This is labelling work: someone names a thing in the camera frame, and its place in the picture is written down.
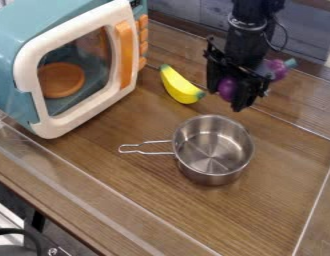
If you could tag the yellow toy banana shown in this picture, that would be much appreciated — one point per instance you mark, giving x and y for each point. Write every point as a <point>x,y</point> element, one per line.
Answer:
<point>181,90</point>

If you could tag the silver pot with handle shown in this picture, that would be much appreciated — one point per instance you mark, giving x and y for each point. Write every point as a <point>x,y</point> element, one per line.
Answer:
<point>212,147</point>

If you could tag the purple toy eggplant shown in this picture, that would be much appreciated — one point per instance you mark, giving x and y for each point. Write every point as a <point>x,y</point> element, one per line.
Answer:
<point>274,68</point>

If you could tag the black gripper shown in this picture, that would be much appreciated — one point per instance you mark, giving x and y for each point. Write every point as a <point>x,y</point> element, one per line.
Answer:
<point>220,67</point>

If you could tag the blue toy microwave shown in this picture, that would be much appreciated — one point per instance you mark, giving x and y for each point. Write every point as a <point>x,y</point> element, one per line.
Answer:
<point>99,34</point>

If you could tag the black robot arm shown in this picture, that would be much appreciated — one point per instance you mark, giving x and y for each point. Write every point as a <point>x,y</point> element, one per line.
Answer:
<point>251,27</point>

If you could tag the orange microwave turntable plate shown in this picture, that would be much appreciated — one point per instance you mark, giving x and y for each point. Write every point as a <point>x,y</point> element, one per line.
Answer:
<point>61,79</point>

